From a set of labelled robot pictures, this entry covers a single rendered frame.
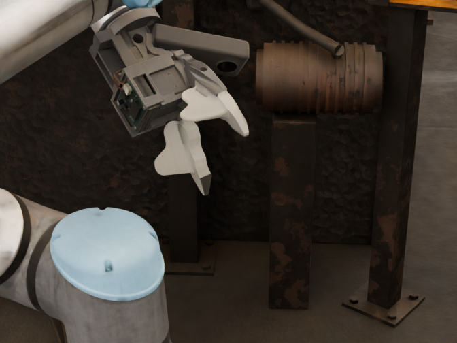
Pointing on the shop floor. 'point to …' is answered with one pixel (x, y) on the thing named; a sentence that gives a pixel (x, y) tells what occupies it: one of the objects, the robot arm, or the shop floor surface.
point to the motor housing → (305, 143)
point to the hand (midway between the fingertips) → (232, 165)
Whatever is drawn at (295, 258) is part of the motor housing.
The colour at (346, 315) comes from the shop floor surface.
